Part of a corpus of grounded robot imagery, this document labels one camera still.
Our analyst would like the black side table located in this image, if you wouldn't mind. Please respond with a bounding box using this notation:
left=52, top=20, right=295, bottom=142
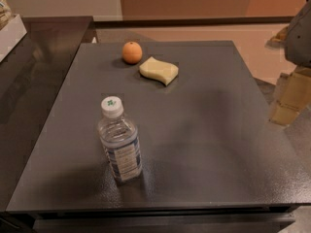
left=0, top=17, right=96, bottom=213

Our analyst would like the orange fruit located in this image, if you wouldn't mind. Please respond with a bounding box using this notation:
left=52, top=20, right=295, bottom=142
left=122, top=42, right=143, bottom=64

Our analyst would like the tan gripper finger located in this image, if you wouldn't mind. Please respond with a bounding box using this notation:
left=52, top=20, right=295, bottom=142
left=271, top=26, right=289, bottom=44
left=269, top=66, right=311, bottom=126

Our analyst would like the yellow sponge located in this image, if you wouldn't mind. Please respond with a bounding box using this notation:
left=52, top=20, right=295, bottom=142
left=139, top=57, right=179, bottom=85

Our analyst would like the white box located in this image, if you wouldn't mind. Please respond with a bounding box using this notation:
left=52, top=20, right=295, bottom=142
left=0, top=15, right=27, bottom=62

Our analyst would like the clear plastic water bottle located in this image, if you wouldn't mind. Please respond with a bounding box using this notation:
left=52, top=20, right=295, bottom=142
left=97, top=96, right=142, bottom=183

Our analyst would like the packaged item on box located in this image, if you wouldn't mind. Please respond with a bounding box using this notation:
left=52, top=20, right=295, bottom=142
left=0, top=0, right=12, bottom=30

